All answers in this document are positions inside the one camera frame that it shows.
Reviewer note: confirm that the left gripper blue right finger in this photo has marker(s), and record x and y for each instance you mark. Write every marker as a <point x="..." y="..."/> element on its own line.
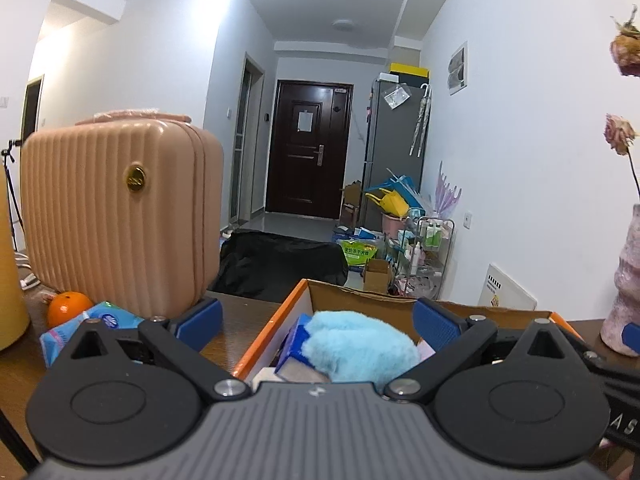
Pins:
<point x="458" y="344"/>

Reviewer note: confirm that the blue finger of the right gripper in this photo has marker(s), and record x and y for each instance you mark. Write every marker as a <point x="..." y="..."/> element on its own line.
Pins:
<point x="631" y="336"/>

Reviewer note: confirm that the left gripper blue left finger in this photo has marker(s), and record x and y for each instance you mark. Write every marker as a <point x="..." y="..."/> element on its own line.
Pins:
<point x="176" y="344"/>

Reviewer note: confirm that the light blue plush toy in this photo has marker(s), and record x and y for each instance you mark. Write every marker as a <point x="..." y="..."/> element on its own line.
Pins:
<point x="348" y="346"/>

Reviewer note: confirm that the pink textured vase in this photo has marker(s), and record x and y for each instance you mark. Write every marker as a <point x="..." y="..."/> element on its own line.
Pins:
<point x="625" y="308"/>

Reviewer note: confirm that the blue tissue box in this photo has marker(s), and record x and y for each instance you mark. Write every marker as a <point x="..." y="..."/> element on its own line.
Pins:
<point x="292" y="365"/>

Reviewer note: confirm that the orange fruit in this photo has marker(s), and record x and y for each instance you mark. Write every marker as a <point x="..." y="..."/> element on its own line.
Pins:
<point x="65" y="306"/>

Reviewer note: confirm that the blue tissue pack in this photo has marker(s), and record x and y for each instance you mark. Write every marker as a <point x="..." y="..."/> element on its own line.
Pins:
<point x="54" y="340"/>

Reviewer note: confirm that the green snack bag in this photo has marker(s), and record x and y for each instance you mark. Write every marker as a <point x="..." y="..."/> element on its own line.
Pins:
<point x="357" y="253"/>

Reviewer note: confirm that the red cardboard box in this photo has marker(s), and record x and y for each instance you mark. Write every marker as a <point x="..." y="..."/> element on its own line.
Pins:
<point x="310" y="296"/>

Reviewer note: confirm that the pink ribbed suitcase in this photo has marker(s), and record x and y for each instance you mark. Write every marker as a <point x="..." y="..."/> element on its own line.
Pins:
<point x="125" y="209"/>

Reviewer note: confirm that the yellow watering can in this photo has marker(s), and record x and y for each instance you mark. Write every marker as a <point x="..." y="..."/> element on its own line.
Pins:
<point x="391" y="203"/>

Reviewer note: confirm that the yellow thermos jug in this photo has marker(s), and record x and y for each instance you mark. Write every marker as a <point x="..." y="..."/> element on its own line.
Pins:
<point x="14" y="317"/>

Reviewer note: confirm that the grey refrigerator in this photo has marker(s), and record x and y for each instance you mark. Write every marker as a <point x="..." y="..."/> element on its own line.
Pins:
<point x="390" y="135"/>

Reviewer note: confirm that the dark brown door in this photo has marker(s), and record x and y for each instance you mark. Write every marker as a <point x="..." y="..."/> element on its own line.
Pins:
<point x="308" y="148"/>

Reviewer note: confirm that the yellow box on fridge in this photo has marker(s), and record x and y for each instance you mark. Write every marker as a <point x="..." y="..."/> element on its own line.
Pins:
<point x="398" y="68"/>

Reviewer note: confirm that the dried pink roses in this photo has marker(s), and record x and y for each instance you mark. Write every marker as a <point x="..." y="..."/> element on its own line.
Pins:
<point x="620" y="133"/>

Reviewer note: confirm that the wire rack cart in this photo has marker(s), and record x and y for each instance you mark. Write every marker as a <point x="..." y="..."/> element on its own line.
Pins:
<point x="420" y="254"/>

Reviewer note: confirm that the wall electrical panel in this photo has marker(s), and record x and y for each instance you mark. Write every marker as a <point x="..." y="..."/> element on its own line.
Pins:
<point x="458" y="70"/>

